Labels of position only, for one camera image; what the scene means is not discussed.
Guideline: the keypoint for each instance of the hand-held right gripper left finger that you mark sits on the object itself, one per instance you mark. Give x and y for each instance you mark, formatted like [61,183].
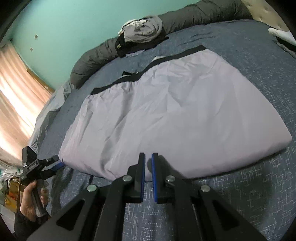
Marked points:
[143,176]

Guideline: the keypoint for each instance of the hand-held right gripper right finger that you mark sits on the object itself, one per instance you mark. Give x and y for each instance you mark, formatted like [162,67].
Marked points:
[154,180]

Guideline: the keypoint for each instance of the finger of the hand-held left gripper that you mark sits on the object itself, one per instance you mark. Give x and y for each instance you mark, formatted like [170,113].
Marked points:
[53,158]
[59,165]

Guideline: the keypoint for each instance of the lavender grey zip jacket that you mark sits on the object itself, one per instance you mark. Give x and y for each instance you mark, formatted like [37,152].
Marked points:
[173,115]

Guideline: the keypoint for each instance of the person's left forearm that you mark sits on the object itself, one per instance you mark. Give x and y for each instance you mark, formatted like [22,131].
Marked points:
[25,228]

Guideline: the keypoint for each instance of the pile of unfolded clothes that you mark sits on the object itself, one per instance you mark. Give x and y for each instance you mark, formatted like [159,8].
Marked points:
[143,34]

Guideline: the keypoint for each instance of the person's left hand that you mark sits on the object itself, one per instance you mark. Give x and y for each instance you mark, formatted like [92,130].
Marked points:
[27,204]

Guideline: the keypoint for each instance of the clear plastic bags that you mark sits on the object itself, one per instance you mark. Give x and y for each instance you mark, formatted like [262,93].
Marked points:
[9,172]

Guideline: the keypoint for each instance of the orange cardboard box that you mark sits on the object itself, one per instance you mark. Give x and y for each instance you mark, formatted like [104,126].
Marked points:
[13,194]

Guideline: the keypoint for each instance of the light grey quilt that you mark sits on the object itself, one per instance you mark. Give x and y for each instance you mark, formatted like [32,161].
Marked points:
[46,115]

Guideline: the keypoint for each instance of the pink curtain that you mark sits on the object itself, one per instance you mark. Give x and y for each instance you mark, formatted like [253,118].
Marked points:
[18,104]

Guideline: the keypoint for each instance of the wooden board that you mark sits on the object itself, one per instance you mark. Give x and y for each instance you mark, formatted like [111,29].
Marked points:
[41,81]

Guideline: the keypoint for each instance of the small light blue cloth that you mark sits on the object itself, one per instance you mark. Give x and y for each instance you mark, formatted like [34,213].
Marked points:
[134,54]

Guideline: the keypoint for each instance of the dark grey rolled duvet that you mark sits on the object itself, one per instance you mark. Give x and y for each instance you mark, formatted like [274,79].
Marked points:
[196,14]

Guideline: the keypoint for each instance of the folded black garment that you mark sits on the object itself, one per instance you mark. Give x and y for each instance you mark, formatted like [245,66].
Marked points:
[289,48]

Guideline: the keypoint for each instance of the folded white garment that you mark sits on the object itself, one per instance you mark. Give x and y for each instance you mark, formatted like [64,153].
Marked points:
[284,36]

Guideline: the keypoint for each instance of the cream tufted headboard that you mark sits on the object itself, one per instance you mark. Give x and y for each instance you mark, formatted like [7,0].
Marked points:
[266,11]

